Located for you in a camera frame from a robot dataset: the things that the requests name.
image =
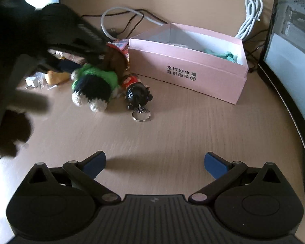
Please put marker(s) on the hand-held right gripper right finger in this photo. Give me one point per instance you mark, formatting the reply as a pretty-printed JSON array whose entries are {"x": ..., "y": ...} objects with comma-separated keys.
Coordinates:
[{"x": 214, "y": 166}]

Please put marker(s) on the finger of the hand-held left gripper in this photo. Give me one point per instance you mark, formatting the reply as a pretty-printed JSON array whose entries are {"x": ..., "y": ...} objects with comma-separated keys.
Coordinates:
[
  {"x": 54, "y": 62},
  {"x": 94, "y": 49}
]

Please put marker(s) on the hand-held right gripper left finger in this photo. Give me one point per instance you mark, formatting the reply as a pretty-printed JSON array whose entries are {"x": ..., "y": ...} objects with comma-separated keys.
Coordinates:
[{"x": 95, "y": 166}]

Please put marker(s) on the orange plush toy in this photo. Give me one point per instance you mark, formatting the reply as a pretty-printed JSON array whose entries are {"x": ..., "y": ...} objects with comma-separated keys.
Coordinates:
[{"x": 54, "y": 77}]

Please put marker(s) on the colourful snack packet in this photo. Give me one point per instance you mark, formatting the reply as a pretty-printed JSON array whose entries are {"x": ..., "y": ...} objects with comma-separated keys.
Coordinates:
[{"x": 118, "y": 45}]

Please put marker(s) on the plush dog green sweater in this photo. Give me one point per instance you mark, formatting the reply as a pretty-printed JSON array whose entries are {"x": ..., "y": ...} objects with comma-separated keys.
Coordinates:
[{"x": 96, "y": 86}]

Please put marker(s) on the pink cardboard box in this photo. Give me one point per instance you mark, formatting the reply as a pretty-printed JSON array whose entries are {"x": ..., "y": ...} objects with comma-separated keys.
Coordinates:
[{"x": 188, "y": 73}]

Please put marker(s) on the person's left hand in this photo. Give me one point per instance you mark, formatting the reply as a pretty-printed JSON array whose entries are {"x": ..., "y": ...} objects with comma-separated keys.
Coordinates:
[{"x": 14, "y": 132}]

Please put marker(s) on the beige snack packet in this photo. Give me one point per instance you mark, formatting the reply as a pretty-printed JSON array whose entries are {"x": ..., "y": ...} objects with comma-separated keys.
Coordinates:
[{"x": 75, "y": 59}]

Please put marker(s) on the clear plastic piece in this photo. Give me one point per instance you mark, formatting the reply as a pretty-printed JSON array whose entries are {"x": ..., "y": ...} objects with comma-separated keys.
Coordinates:
[{"x": 47, "y": 86}]

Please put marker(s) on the white charger plug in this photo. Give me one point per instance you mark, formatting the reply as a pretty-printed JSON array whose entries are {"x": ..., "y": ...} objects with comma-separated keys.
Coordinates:
[{"x": 30, "y": 82}]

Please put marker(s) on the teal plastic clip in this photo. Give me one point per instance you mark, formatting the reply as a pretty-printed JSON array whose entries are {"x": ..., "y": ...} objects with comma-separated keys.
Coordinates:
[{"x": 222, "y": 55}]

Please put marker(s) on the computer monitor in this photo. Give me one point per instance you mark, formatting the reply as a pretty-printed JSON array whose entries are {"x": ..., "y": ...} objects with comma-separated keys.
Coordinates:
[{"x": 287, "y": 63}]

